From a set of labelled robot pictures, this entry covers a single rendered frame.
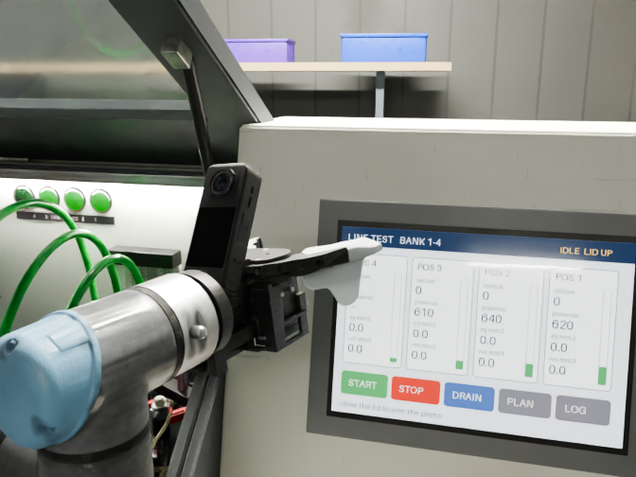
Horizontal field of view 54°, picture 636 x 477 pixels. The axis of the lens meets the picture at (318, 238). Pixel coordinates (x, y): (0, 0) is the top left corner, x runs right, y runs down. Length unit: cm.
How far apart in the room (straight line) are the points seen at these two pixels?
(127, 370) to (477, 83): 267
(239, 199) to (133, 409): 19
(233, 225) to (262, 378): 49
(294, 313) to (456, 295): 37
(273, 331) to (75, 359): 20
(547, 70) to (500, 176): 215
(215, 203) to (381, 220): 41
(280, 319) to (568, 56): 262
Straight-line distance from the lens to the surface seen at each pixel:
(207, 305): 48
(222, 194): 54
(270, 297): 54
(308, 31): 299
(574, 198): 92
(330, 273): 59
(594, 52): 310
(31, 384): 41
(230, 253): 52
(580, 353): 93
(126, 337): 43
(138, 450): 46
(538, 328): 92
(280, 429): 100
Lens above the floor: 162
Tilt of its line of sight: 14 degrees down
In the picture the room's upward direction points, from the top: straight up
